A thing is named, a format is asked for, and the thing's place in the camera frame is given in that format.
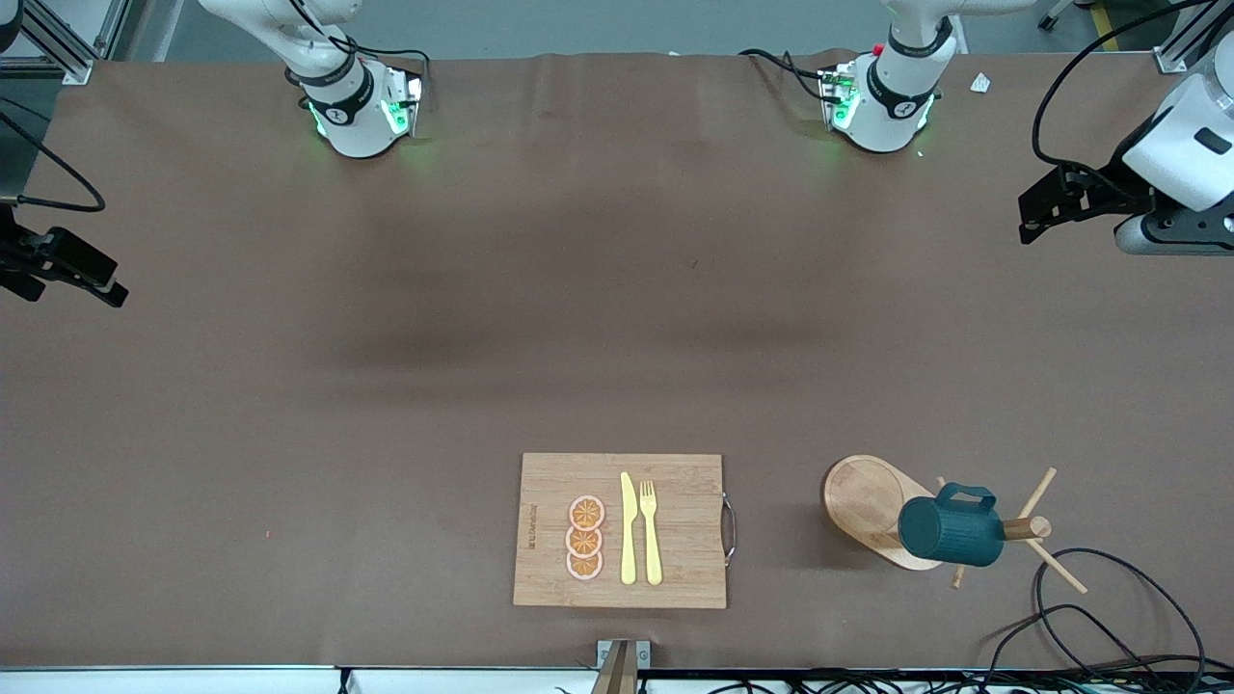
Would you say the brown table mat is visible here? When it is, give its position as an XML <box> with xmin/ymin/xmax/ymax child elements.
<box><xmin>0</xmin><ymin>48</ymin><xmax>1234</xmax><ymax>671</ymax></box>

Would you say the aluminium frame profile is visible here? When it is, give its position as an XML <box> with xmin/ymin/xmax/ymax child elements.
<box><xmin>0</xmin><ymin>0</ymin><xmax>131</xmax><ymax>86</ymax></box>
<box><xmin>1154</xmin><ymin>0</ymin><xmax>1234</xmax><ymax>74</ymax></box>

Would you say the yellow plastic fork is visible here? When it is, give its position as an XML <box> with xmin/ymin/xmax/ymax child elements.
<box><xmin>639</xmin><ymin>480</ymin><xmax>664</xmax><ymax>587</ymax></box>

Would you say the yellow plastic knife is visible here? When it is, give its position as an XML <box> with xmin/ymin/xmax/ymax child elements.
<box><xmin>620</xmin><ymin>471</ymin><xmax>638</xmax><ymax>586</ymax></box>

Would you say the wooden mug tree stand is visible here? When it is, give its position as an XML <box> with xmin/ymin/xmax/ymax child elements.
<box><xmin>822</xmin><ymin>454</ymin><xmax>1088</xmax><ymax>595</ymax></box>

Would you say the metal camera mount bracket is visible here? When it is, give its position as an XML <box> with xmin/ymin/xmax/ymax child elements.
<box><xmin>593</xmin><ymin>639</ymin><xmax>652</xmax><ymax>694</ymax></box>

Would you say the bamboo cutting board with handle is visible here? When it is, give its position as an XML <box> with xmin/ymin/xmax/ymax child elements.
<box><xmin>513</xmin><ymin>453</ymin><xmax>738</xmax><ymax>610</ymax></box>

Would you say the teal mug with yellow inside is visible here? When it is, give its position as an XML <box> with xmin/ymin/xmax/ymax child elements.
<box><xmin>898</xmin><ymin>482</ymin><xmax>1006</xmax><ymax>568</ymax></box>

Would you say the black cable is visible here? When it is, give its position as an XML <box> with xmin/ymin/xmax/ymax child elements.
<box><xmin>1033</xmin><ymin>547</ymin><xmax>1206</xmax><ymax>694</ymax></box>
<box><xmin>285</xmin><ymin>0</ymin><xmax>432</xmax><ymax>93</ymax></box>
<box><xmin>656</xmin><ymin>668</ymin><xmax>1234</xmax><ymax>694</ymax></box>
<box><xmin>738</xmin><ymin>48</ymin><xmax>832</xmax><ymax>102</ymax></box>
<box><xmin>0</xmin><ymin>109</ymin><xmax>105</xmax><ymax>213</ymax></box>
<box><xmin>983</xmin><ymin>604</ymin><xmax>1158</xmax><ymax>694</ymax></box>
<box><xmin>1032</xmin><ymin>0</ymin><xmax>1201</xmax><ymax>194</ymax></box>

